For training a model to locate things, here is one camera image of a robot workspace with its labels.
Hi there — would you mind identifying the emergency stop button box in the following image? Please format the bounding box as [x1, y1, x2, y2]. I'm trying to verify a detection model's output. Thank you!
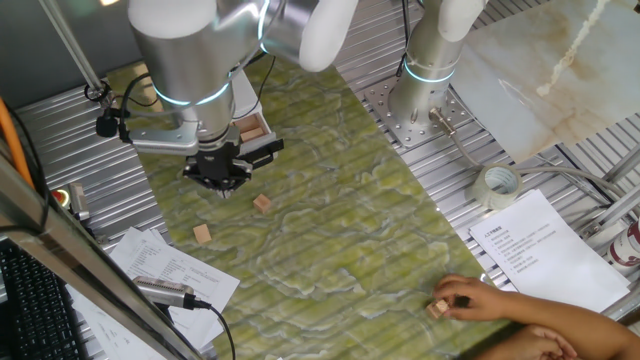
[49, 182, 91, 221]

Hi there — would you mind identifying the drawer with black handle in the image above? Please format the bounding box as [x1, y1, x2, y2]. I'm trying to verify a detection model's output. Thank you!
[232, 112, 285, 171]

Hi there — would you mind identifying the orange cable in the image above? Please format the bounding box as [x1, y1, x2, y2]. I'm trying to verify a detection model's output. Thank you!
[0, 97, 36, 191]

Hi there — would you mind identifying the aluminium frame bar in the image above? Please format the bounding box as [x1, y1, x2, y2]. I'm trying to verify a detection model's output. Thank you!
[597, 287, 640, 324]
[582, 184, 640, 239]
[602, 144, 640, 184]
[0, 149, 204, 360]

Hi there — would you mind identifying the red and white can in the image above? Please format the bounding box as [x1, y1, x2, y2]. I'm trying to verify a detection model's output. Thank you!
[607, 219, 640, 275]

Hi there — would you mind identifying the printed paper sheet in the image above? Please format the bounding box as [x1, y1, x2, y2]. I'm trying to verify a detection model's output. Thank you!
[64, 284, 169, 360]
[107, 227, 241, 351]

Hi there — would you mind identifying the beige marble board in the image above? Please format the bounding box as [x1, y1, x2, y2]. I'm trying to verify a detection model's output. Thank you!
[449, 0, 640, 164]

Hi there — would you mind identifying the person's left hand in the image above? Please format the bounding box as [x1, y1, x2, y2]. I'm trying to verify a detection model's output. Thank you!
[474, 323, 579, 360]

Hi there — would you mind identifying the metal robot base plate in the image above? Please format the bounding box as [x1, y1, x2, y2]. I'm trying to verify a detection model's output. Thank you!
[357, 74, 476, 149]

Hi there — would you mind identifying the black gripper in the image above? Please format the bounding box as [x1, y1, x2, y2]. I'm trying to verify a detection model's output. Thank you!
[182, 141, 254, 200]

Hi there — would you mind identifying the black keyboard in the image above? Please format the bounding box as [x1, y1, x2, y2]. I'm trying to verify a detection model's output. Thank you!
[0, 237, 89, 360]

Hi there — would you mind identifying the grey wrist mount block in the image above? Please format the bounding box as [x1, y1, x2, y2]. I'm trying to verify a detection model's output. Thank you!
[127, 122, 201, 157]

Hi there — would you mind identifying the white instruction sheet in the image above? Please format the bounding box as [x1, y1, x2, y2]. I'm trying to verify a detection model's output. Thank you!
[468, 188, 632, 314]

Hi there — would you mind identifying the person's right hand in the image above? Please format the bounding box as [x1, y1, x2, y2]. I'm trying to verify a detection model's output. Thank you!
[432, 273, 517, 322]

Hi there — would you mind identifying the person's right forearm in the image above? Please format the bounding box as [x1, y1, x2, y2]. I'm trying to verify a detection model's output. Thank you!
[507, 289, 640, 360]

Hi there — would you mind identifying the clear tape roll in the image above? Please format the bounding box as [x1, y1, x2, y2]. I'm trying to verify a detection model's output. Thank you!
[472, 163, 524, 211]

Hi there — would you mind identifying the aluminium pole with base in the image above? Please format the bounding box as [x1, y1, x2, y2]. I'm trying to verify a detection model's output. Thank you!
[38, 0, 115, 110]

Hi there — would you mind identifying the grey cable with metal connector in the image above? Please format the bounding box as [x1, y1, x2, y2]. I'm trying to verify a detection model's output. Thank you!
[428, 107, 640, 201]

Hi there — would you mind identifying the black camera cable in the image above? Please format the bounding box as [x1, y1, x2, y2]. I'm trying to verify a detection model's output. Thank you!
[184, 294, 237, 360]

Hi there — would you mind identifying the silver finned camera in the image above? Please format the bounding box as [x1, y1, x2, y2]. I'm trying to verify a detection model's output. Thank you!
[132, 275, 196, 309]

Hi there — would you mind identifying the green marble pattern mat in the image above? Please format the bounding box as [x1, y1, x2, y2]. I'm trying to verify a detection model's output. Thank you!
[107, 54, 546, 360]

